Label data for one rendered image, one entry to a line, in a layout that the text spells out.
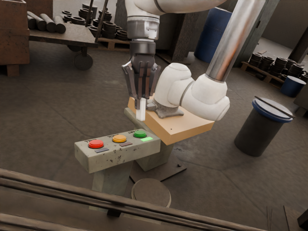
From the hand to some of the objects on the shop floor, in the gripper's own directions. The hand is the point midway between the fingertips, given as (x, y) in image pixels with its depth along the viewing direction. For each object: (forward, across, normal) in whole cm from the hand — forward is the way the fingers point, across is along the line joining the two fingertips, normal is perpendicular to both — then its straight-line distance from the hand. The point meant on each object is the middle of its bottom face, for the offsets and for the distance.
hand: (140, 108), depth 67 cm
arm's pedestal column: (+53, +43, +53) cm, 87 cm away
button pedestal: (+65, -7, +21) cm, 69 cm away
